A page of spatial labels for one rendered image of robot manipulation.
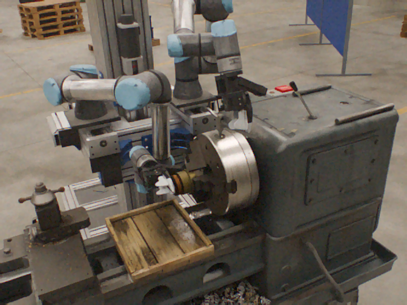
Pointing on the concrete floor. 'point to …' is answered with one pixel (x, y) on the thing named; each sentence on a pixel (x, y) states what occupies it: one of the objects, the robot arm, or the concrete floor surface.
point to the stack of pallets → (51, 18)
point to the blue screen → (332, 27)
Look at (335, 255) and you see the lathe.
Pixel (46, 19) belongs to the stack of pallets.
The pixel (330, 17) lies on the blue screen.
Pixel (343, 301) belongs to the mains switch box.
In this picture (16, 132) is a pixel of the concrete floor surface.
